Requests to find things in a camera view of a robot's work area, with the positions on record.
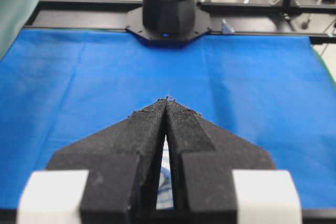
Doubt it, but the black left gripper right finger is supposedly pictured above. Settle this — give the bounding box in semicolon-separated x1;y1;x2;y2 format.
165;98;303;224

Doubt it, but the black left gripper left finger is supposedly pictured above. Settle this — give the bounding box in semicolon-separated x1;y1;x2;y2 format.
16;98;168;224

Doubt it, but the white blue striped towel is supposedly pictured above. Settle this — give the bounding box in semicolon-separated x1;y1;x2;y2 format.
156;146;174;210

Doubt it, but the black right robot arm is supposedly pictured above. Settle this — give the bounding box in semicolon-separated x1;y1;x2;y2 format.
125;0;212;44

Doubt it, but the blue table cloth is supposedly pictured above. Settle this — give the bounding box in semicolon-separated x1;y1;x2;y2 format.
1;29;335;208

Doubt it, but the green backdrop curtain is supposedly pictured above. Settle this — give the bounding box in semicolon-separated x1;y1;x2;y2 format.
0;0;39;58

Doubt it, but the black aluminium table frame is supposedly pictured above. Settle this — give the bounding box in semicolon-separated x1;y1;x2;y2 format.
24;0;335;45

